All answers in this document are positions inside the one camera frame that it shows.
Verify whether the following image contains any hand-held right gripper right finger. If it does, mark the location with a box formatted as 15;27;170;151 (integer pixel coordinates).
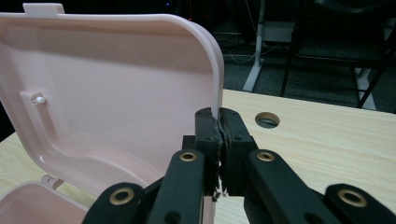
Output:
219;106;260;198

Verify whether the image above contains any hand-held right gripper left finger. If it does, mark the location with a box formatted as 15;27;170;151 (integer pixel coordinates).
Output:
181;106;224;202

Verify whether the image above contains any pink storage box white handle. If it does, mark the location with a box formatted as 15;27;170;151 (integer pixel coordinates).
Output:
0;2;225;224

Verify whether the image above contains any white box under desk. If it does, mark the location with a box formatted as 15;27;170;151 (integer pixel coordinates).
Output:
262;21;295;43

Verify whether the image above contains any black chair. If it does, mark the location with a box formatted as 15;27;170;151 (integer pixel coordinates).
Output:
278;0;396;110

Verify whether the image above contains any white floor cable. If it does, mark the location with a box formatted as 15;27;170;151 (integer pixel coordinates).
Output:
223;43;278;65

